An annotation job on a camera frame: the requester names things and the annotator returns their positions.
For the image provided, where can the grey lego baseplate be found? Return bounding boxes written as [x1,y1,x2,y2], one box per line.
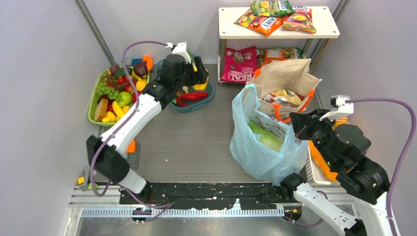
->
[126,144,141,171]

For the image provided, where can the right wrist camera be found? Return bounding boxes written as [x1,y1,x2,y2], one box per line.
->
[320,95,354,121]

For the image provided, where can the pink Real snack bag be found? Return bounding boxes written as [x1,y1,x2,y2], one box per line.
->
[220,46,258,84]

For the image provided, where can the orange Fox's snack bag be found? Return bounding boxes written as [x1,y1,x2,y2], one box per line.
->
[234,8,283,37]

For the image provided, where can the beige canvas tote bag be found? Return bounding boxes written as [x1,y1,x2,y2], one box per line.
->
[246,59,322,123]

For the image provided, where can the yellow banana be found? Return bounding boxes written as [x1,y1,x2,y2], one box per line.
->
[112,101,125,118]

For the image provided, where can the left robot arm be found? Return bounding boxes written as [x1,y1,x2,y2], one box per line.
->
[87,54,209,194]

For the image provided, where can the napa cabbage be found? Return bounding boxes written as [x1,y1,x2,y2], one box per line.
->
[248,122,284,152]

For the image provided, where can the green grapes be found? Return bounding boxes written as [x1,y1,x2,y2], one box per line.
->
[95,82,120,102]

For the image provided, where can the light blue plastic bag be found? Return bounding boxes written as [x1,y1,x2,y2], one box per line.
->
[230,85,308,186]

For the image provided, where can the yellow orange snack bag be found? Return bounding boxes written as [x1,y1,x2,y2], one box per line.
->
[282,5,317,34]

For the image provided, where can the teal vegetable tray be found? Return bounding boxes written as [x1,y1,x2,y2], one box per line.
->
[169,76,215,113]

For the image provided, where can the dark purple fruit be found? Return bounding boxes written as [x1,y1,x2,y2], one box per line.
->
[133,61,149,79]

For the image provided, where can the orange toy piece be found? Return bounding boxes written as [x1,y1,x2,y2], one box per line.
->
[126,140,136,153]

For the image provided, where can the yellow bell pepper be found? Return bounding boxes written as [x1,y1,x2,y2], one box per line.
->
[192,65,209,91]

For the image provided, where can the white plastic basket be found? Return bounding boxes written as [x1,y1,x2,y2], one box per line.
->
[305,148,340,186]

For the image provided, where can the stack of round crackers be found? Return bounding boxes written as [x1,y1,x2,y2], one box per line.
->
[333,117,349,129]

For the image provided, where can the orange green snack bag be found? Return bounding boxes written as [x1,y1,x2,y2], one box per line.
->
[263,48,303,65]

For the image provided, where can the green apple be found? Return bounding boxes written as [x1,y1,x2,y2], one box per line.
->
[119,91,132,107]

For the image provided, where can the avocado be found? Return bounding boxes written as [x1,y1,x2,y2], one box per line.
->
[114,67,133,79]

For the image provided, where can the red white chips bag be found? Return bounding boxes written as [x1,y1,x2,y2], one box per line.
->
[261,89,304,108]

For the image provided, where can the red chili pepper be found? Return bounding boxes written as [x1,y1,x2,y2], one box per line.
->
[176,97,189,107]

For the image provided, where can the white two-tier shelf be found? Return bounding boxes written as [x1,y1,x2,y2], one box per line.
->
[217,6,340,83]

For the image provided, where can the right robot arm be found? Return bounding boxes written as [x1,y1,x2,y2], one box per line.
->
[280,109,398,236]

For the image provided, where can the green fruit tray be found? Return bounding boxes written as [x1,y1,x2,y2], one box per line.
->
[88,65,149,127]

